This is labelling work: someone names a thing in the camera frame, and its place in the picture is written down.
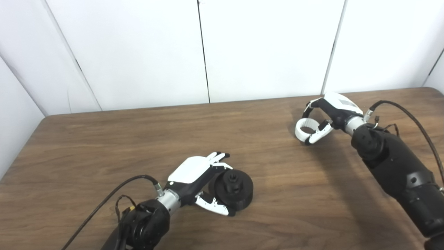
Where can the black and white right hand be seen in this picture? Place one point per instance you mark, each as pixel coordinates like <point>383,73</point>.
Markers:
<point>341,107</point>

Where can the black and white left hand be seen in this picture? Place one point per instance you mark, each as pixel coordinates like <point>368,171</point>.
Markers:
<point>190,170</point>

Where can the round black gear part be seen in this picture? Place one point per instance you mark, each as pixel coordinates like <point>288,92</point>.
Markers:
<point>239,191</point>

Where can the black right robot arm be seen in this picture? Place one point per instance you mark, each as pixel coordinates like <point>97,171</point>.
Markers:
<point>395,163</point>

